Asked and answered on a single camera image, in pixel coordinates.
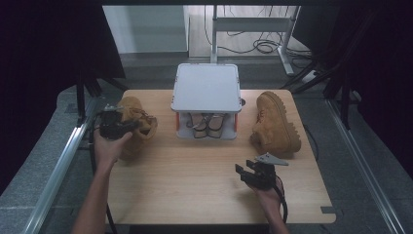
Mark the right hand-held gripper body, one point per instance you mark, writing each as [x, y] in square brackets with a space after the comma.
[264, 175]

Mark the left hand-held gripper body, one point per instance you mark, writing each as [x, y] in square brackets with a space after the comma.
[112, 126]

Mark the tan suede boot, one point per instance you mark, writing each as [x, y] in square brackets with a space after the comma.
[142, 130]
[276, 123]

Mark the white shoe rack orange posts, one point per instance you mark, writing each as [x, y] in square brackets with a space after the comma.
[206, 87]

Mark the person's left hand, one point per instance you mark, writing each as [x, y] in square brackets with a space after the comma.
[108, 149]

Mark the person's right hand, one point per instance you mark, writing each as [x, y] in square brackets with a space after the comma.
[269, 198]

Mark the black metal stand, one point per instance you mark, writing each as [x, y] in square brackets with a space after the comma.
[80, 97]
[344, 97]

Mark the dark curtain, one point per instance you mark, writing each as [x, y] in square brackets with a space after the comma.
[48, 65]
[380, 65]

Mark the white power strip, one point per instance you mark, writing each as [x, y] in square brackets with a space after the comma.
[309, 76]

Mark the aluminium rail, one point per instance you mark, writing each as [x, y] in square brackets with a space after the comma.
[61, 169]
[367, 169]

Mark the white metal desk frame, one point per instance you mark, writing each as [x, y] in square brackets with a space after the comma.
[253, 24]

